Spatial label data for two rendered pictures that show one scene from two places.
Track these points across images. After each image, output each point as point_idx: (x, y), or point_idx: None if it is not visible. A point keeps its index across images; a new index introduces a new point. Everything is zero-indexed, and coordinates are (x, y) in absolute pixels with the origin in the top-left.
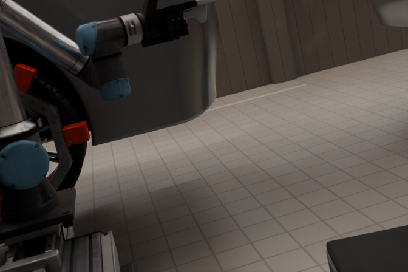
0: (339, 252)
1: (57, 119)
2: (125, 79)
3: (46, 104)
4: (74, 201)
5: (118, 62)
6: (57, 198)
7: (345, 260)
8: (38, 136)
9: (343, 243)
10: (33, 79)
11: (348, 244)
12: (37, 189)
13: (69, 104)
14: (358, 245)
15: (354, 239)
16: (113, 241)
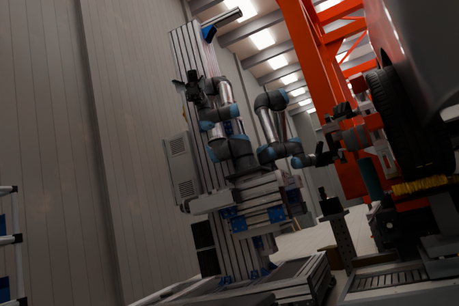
0: (241, 296)
1: (361, 113)
2: (200, 121)
3: (359, 102)
4: (242, 172)
5: (198, 114)
6: (241, 169)
7: (225, 299)
8: (212, 143)
9: (253, 298)
10: (360, 83)
11: (246, 300)
12: (236, 163)
13: (380, 97)
14: (233, 304)
15: (248, 302)
16: (221, 194)
